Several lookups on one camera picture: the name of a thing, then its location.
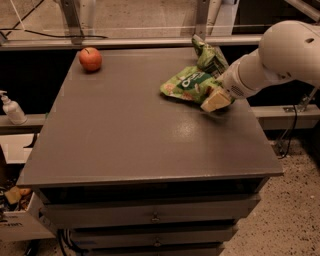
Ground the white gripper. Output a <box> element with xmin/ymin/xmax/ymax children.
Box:
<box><xmin>201</xmin><ymin>60</ymin><xmax>256</xmax><ymax>112</ymax></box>

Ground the green rice chip bag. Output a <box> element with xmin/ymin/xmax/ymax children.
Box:
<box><xmin>160</xmin><ymin>66</ymin><xmax>220</xmax><ymax>104</ymax></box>

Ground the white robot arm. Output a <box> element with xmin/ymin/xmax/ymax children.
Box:
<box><xmin>201</xmin><ymin>21</ymin><xmax>320</xmax><ymax>112</ymax></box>

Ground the green jalapeno chip bag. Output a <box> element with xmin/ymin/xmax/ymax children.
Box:
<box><xmin>192</xmin><ymin>34</ymin><xmax>229</xmax><ymax>78</ymax></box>

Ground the grey drawer cabinet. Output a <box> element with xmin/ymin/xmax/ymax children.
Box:
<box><xmin>18</xmin><ymin>48</ymin><xmax>282</xmax><ymax>256</ymax></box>

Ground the red apple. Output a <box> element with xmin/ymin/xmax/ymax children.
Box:
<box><xmin>79</xmin><ymin>47</ymin><xmax>102</xmax><ymax>72</ymax></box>

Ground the white pump bottle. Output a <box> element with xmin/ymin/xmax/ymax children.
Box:
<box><xmin>0</xmin><ymin>90</ymin><xmax>27</xmax><ymax>125</ymax></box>

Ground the white cardboard box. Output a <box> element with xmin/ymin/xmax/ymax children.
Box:
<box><xmin>0</xmin><ymin>134</ymin><xmax>55</xmax><ymax>242</ymax></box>

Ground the black cable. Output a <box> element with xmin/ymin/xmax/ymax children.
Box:
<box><xmin>0</xmin><ymin>0</ymin><xmax>109</xmax><ymax>40</ymax></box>

